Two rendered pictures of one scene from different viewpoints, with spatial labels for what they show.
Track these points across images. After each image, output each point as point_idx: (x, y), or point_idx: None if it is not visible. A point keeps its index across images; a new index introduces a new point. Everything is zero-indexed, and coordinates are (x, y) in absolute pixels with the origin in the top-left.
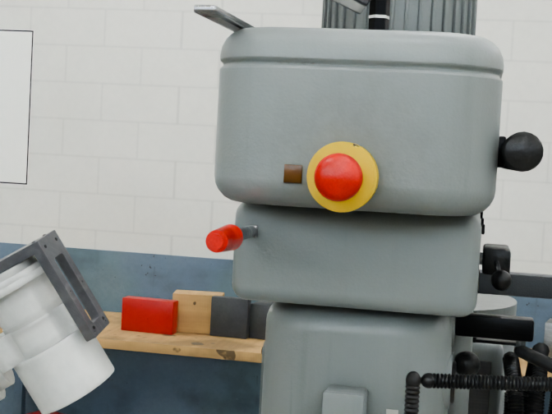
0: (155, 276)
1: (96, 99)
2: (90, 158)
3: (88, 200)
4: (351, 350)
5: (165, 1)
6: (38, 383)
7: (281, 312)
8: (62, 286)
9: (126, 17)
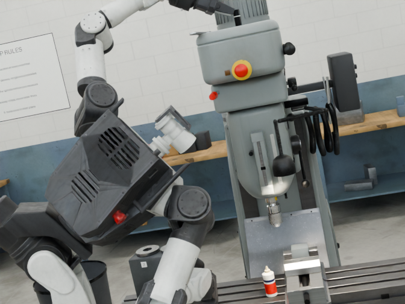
0: (144, 134)
1: None
2: None
3: None
4: (255, 120)
5: (112, 1)
6: (178, 145)
7: (231, 114)
8: (178, 118)
9: None
